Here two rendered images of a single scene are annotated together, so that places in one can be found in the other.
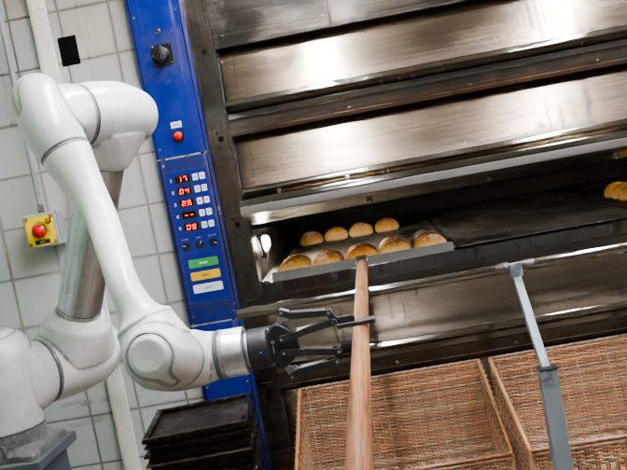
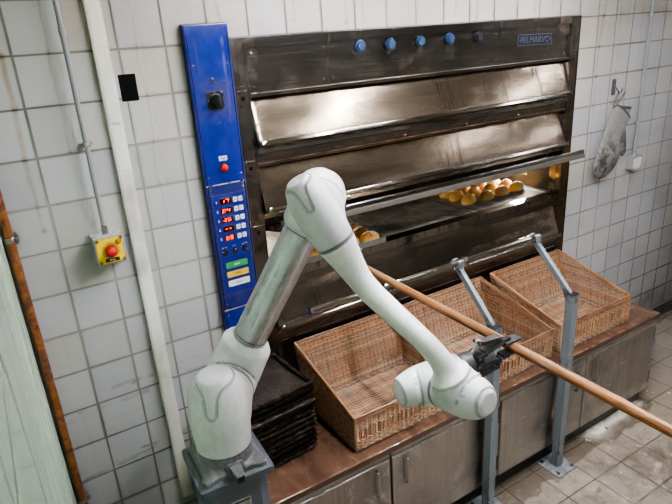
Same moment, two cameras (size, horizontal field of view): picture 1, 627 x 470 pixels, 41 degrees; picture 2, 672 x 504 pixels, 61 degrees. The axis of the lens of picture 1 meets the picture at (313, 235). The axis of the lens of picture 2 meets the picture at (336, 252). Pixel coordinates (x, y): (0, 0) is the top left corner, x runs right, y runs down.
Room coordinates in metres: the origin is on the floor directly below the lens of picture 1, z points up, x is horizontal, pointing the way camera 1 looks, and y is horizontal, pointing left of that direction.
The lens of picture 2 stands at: (0.57, 1.20, 2.10)
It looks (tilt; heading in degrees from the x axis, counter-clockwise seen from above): 21 degrees down; 325
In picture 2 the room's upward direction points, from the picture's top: 4 degrees counter-clockwise
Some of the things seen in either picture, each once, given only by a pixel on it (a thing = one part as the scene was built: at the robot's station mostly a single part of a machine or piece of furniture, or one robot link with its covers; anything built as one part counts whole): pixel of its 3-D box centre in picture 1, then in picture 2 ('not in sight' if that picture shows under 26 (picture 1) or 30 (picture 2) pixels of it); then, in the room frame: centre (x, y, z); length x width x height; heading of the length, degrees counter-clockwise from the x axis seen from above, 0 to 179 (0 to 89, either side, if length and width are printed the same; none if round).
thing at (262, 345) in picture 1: (273, 345); (470, 362); (1.52, 0.11, 1.20); 0.09 x 0.07 x 0.08; 86
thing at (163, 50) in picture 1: (159, 46); (216, 93); (2.49, 0.34, 1.92); 0.06 x 0.04 x 0.11; 86
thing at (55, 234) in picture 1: (45, 229); (108, 247); (2.53, 0.79, 1.46); 0.10 x 0.07 x 0.10; 86
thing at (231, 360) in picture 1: (234, 352); not in sight; (1.53, 0.18, 1.20); 0.09 x 0.06 x 0.09; 176
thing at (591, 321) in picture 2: not in sight; (558, 296); (2.17, -1.31, 0.72); 0.56 x 0.49 x 0.28; 86
